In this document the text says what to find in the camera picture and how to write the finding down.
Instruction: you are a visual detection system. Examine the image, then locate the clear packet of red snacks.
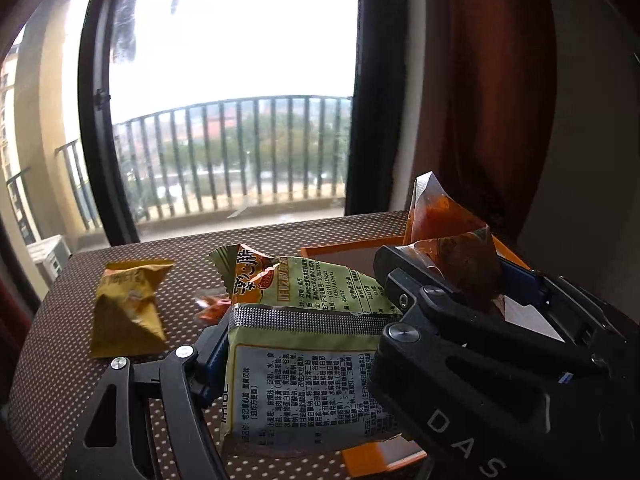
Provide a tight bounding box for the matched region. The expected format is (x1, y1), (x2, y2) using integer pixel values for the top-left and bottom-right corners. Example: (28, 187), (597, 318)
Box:
(192, 287), (233, 326)

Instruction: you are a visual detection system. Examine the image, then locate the yellow chip bag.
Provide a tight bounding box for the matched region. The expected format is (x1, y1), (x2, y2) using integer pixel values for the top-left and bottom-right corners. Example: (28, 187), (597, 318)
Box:
(90, 259), (176, 359)

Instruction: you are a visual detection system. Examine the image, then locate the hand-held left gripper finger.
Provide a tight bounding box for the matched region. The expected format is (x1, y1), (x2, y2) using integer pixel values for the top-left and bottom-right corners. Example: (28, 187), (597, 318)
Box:
(60, 317), (233, 480)

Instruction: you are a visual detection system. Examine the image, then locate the white air conditioner unit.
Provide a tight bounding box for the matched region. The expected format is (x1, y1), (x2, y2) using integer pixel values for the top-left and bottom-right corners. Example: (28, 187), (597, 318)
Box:
(27, 235), (71, 288)

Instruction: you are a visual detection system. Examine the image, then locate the green orange snack packet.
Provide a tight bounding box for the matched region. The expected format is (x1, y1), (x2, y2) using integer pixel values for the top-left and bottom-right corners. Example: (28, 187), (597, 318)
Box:
(207, 243), (406, 317)

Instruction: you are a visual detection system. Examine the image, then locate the brown polka dot tablecloth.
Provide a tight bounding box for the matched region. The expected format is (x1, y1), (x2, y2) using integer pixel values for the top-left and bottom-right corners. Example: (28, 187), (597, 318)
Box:
(7, 210), (551, 480)

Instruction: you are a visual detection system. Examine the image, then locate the triangular orange snack packet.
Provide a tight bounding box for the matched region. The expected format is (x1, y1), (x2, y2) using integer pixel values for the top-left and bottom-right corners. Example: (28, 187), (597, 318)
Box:
(402, 171), (503, 311)

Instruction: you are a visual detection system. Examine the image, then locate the dark sliding door frame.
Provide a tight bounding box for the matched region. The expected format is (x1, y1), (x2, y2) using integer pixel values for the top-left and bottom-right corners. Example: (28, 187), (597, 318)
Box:
(77, 0), (426, 246)

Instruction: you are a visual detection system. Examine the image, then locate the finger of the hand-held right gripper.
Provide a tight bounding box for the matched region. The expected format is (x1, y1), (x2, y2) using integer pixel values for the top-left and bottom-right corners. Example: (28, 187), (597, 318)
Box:
(497, 260), (626, 346)
(372, 245), (626, 376)

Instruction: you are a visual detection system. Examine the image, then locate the balcony railing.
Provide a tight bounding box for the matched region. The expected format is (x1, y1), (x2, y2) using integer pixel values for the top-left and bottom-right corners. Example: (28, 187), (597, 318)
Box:
(5, 94), (353, 233)

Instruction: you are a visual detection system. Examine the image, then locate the green silver snack packet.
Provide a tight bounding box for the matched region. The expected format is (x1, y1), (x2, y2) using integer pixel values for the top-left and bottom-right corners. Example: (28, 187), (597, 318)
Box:
(219, 304), (416, 458)

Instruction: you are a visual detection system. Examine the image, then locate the orange cardboard box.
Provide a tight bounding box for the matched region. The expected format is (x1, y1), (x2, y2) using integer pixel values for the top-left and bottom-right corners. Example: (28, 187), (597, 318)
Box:
(300, 235), (563, 478)

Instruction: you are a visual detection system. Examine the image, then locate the reddish brown curtain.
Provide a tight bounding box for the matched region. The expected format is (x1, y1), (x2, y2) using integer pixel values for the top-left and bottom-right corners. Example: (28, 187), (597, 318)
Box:
(420, 0), (558, 251)

